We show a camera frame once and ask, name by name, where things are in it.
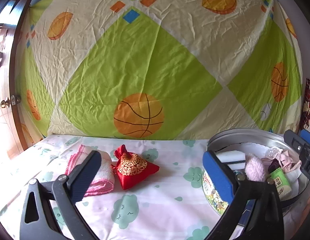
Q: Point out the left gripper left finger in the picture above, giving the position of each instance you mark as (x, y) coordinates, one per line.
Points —
(38, 220)

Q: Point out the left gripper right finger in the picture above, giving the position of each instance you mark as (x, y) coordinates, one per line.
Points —
(266, 219)

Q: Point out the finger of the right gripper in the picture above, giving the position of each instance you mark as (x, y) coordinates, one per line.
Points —
(302, 148)
(305, 135)

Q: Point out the green tissue pack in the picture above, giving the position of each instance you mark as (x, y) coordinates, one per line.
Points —
(281, 183)

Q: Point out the pink fluffy puff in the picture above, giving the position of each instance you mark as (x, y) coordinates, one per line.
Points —
(254, 168)

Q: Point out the clear plastic wrapper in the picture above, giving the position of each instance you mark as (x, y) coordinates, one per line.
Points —
(272, 152)

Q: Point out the white black sponge block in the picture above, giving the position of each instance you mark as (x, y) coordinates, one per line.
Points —
(234, 159)

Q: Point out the pink edged white towel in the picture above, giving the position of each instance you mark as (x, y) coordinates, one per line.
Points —
(104, 180)

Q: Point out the red embroidered pouch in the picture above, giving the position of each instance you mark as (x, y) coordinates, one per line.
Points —
(131, 169)

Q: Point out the white bandage roll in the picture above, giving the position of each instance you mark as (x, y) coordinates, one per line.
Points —
(292, 178)

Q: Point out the floral red hanging cloth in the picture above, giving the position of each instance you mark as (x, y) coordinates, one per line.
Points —
(305, 117)

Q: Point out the round cookie tin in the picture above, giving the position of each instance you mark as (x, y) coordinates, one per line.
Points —
(251, 152)

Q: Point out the brass door knob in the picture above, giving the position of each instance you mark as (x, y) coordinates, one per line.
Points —
(13, 100)

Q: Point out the basketball pattern hanging sheet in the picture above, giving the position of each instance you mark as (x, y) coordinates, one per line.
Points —
(157, 69)

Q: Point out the wooden door frame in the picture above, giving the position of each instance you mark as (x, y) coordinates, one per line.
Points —
(12, 16)

